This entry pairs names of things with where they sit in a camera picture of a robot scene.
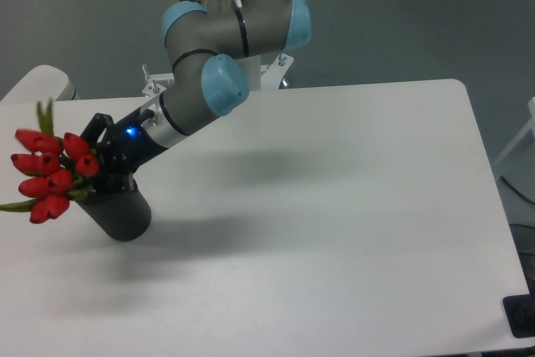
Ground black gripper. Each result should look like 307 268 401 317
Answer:
80 109 166 195

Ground red tulip bouquet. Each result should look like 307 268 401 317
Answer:
1 100 103 224

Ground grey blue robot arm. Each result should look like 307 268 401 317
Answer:
82 0 312 195

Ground dark grey ribbed vase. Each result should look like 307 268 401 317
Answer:
77 181 152 242

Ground white rounded side table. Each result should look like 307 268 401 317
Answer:
1 64 79 105

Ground black device at table edge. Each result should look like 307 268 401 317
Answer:
502 294 534 339

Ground black cable on floor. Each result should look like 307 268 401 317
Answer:
500 176 535 205

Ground white frame at right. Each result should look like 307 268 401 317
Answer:
493 98 534 176

